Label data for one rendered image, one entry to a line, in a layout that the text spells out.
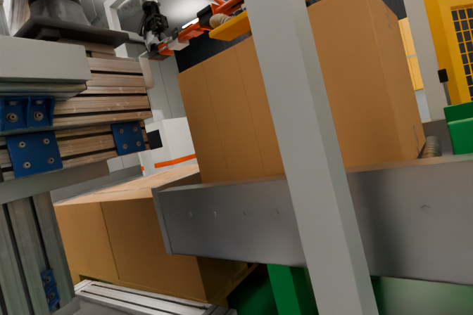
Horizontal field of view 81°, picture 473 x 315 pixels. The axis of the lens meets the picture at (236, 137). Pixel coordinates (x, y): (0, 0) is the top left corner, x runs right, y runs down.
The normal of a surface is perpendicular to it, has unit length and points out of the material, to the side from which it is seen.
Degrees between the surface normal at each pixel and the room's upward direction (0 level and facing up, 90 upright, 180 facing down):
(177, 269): 90
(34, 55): 90
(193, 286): 90
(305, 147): 90
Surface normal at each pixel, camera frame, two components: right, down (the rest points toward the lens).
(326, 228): -0.58, 0.15
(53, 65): 0.81, -0.18
